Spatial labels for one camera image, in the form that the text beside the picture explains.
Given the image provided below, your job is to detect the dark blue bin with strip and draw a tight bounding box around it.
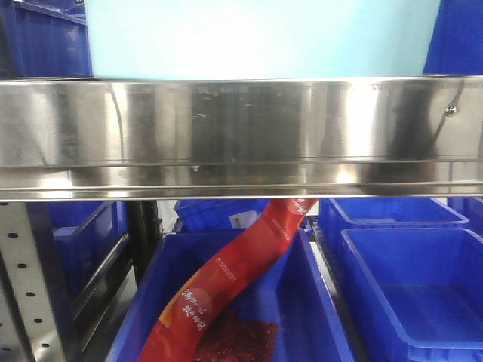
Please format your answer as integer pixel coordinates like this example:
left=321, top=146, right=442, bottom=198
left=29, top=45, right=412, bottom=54
left=106, top=227, right=355, bottom=362

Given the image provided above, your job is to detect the perforated steel shelf upright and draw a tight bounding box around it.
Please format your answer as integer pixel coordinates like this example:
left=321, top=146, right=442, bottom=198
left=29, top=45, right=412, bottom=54
left=1, top=201, right=80, bottom=361

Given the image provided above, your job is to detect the dark blue empty bin right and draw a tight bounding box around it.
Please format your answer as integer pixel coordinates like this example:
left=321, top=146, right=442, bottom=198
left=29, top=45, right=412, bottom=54
left=341, top=229, right=482, bottom=361

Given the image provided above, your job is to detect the dark blue bin far left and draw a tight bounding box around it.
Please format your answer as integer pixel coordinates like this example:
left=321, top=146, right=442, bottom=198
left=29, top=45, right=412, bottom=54
left=46, top=201, right=128, bottom=298

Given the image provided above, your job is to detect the light blue plastic bin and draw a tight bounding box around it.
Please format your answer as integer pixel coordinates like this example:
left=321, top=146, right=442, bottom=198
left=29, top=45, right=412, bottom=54
left=85, top=1, right=439, bottom=80

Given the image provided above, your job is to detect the dark blue bin behind middle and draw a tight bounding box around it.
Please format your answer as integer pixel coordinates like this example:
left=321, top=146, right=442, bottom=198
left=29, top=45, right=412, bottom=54
left=174, top=198, right=270, bottom=232

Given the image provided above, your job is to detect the dark blue bin upper right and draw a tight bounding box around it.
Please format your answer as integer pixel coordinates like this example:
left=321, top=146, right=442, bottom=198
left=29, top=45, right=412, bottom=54
left=423, top=0, right=482, bottom=75

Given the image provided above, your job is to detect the dark blue bin upper left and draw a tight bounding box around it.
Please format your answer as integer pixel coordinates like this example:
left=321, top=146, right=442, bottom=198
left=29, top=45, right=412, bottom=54
left=1, top=1, right=93, bottom=79

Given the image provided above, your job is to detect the red printed packaging strip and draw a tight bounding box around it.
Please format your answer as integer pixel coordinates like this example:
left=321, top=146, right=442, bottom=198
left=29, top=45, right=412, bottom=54
left=139, top=198, right=317, bottom=361

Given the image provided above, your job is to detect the dark blue bin behind right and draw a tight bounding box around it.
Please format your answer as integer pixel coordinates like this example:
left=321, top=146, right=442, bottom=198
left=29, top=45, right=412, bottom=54
left=318, top=197, right=469, bottom=263

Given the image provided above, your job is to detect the steel shelf rail right shelf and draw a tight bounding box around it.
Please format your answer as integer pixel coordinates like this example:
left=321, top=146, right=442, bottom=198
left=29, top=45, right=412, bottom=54
left=1, top=76, right=482, bottom=201

